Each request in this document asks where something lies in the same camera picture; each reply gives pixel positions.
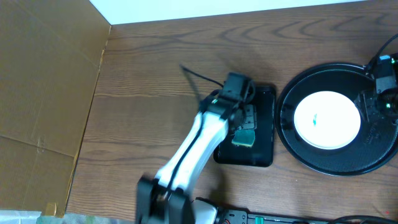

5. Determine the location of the white plate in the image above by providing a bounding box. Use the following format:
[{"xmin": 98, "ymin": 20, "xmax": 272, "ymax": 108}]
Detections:
[{"xmin": 294, "ymin": 91, "xmax": 361, "ymax": 150}]

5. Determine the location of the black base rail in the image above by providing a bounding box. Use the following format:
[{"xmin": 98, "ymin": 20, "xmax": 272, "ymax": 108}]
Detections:
[{"xmin": 215, "ymin": 210, "xmax": 397, "ymax": 224}]

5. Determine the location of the black rectangular tray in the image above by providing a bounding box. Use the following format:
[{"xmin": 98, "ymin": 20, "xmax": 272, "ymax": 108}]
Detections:
[{"xmin": 213, "ymin": 86, "xmax": 275, "ymax": 167}]

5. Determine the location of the black round tray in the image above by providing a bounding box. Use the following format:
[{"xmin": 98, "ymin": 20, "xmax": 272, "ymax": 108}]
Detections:
[{"xmin": 275, "ymin": 63, "xmax": 397, "ymax": 176}]

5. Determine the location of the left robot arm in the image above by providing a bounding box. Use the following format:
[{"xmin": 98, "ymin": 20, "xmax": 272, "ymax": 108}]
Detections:
[{"xmin": 136, "ymin": 90, "xmax": 253, "ymax": 224}]

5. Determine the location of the green yellow sponge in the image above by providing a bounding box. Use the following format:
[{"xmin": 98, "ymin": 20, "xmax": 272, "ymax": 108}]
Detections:
[{"xmin": 231, "ymin": 129, "xmax": 256, "ymax": 147}]

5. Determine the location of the brown cardboard panel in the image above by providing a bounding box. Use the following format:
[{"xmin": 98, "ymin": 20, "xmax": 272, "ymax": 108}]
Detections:
[{"xmin": 1, "ymin": 0, "xmax": 111, "ymax": 217}]

